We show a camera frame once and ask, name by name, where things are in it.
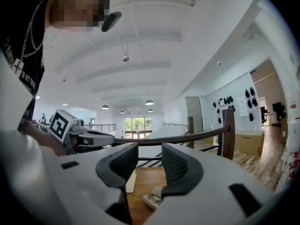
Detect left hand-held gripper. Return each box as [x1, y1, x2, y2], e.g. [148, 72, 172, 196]
[48, 108, 116, 156]

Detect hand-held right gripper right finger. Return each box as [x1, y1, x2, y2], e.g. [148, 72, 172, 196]
[140, 142, 275, 225]

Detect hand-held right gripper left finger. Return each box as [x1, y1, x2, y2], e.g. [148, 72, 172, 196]
[45, 142, 139, 225]

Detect beige glasses case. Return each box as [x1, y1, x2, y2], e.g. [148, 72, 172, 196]
[142, 186, 165, 211]

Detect person's left forearm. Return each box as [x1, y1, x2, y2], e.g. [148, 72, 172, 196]
[22, 121, 68, 157]

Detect grey metal balcony railing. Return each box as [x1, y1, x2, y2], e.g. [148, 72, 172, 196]
[84, 123, 117, 134]

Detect white flat box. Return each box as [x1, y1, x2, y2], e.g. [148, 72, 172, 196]
[125, 169, 137, 194]

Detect dark wooden handrail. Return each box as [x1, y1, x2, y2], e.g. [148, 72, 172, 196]
[113, 126, 231, 147]

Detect brown cardboard box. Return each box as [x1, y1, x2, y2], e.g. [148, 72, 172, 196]
[233, 131, 265, 157]

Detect white paper poster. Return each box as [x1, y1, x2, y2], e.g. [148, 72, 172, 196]
[237, 95, 249, 117]

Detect group of black caps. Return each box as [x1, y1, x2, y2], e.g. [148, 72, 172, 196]
[212, 86, 258, 124]

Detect black printed shirt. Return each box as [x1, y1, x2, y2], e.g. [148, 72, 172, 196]
[0, 0, 55, 133]

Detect white bag with red print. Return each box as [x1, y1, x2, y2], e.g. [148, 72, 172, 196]
[280, 120, 300, 193]

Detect dark wooden railing post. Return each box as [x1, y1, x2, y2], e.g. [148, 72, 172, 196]
[220, 107, 236, 161]
[187, 116, 195, 149]

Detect black head-worn camera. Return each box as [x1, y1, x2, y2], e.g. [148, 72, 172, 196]
[101, 11, 123, 33]

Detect silver chain necklace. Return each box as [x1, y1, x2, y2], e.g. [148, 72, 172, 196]
[13, 0, 52, 74]

